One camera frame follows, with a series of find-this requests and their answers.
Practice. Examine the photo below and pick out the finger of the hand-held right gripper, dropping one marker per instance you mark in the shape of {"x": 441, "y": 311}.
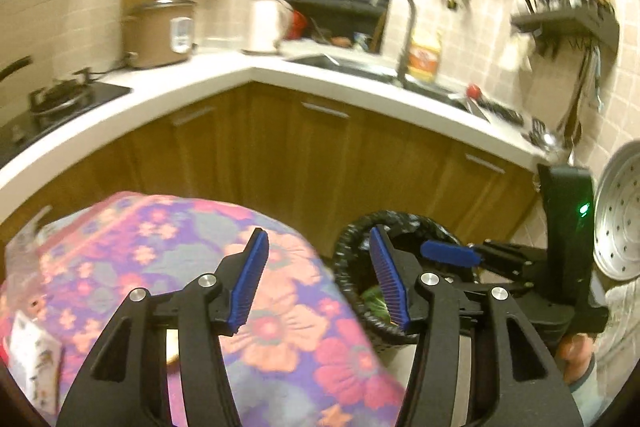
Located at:
{"x": 450, "y": 253}

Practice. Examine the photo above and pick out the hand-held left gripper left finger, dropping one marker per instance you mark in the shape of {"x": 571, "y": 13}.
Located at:
{"x": 247, "y": 287}

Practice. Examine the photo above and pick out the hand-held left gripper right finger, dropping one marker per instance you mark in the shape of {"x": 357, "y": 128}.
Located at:
{"x": 390, "y": 282}

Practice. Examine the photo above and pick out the green vegetable leaf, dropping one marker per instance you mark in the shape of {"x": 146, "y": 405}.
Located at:
{"x": 372, "y": 299}

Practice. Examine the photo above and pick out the black trash bin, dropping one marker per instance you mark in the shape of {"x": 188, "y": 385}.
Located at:
{"x": 350, "y": 252}

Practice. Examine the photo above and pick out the white perforated trash basket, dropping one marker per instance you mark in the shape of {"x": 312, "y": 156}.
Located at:
{"x": 387, "y": 348}

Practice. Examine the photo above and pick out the white milk carton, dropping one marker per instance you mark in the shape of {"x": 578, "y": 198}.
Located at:
{"x": 35, "y": 357}

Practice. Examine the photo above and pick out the person's right forearm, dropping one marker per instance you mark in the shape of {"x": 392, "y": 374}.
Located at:
{"x": 620, "y": 322}

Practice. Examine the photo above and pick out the person's right hand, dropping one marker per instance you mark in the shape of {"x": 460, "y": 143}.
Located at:
{"x": 575, "y": 354}

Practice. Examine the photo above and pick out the perforated metal steamer plate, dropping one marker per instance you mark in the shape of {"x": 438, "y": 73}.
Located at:
{"x": 620, "y": 217}

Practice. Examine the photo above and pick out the hanging ladles and strainer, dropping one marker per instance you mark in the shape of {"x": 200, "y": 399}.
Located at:
{"x": 552, "y": 141}

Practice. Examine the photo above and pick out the floral towel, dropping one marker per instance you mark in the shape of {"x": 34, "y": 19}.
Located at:
{"x": 150, "y": 257}

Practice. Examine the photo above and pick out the dark scrubber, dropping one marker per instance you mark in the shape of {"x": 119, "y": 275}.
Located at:
{"x": 500, "y": 112}

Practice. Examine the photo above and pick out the wooden base cabinets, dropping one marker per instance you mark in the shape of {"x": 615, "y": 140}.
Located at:
{"x": 300, "y": 157}

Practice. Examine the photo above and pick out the red tomato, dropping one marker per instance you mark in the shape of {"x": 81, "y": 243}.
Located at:
{"x": 473, "y": 91}

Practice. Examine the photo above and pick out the white hanging cloth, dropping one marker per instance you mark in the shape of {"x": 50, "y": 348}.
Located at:
{"x": 515, "y": 54}

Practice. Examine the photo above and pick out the yellow dish soap bottle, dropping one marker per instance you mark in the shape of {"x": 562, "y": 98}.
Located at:
{"x": 424, "y": 59}

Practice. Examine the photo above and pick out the steel faucet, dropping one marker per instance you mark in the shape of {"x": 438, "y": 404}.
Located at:
{"x": 407, "y": 52}

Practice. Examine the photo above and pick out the steel sink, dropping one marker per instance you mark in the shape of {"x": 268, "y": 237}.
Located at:
{"x": 350, "y": 67}

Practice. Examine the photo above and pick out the black gas stove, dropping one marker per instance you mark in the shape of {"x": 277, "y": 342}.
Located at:
{"x": 65, "y": 107}

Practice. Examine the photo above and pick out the white electric kettle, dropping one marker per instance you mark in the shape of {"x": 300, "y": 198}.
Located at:
{"x": 265, "y": 27}

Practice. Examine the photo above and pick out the red container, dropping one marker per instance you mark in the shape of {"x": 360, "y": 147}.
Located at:
{"x": 299, "y": 24}

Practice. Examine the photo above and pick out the brown rice cooker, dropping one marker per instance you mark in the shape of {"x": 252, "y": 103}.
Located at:
{"x": 155, "y": 34}

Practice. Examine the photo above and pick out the black wok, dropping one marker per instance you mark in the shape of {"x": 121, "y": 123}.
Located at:
{"x": 15, "y": 68}

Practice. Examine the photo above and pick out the black wall shelf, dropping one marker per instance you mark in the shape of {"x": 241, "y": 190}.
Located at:
{"x": 570, "y": 24}

